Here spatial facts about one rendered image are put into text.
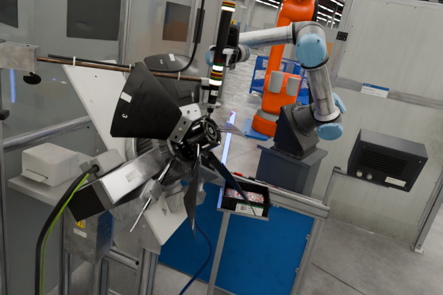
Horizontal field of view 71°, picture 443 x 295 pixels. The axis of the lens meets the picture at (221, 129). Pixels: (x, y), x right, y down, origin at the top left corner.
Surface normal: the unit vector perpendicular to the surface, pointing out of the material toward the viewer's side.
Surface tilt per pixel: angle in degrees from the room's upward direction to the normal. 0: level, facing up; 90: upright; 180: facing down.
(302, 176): 90
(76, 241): 90
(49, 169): 90
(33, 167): 90
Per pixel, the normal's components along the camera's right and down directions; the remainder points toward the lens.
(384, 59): -0.33, 0.25
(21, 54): 0.26, 0.36
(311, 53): -0.27, 0.55
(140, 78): 0.76, 0.01
